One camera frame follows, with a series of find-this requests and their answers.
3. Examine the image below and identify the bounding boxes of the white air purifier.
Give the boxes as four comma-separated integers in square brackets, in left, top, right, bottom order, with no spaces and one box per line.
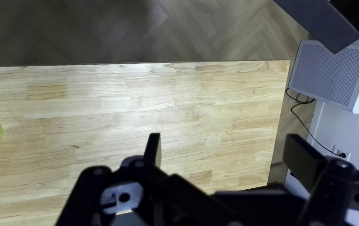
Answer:
[289,31,359,115]

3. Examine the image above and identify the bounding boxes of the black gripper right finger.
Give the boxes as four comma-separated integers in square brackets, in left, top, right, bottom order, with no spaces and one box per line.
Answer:
[282,133,359,226]

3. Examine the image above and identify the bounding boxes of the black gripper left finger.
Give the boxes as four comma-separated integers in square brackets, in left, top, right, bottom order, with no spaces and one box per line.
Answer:
[55,131,247,226]

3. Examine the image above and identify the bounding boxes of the dark grey flat panel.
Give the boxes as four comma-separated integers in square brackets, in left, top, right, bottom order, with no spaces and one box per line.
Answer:
[272,0,359,55]

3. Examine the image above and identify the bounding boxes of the white wall outlet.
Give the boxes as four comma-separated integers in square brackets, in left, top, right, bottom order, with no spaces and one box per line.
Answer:
[331,146,353,163]

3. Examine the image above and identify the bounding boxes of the black power cable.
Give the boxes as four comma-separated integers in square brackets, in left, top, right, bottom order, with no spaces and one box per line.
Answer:
[285,86,348,159]

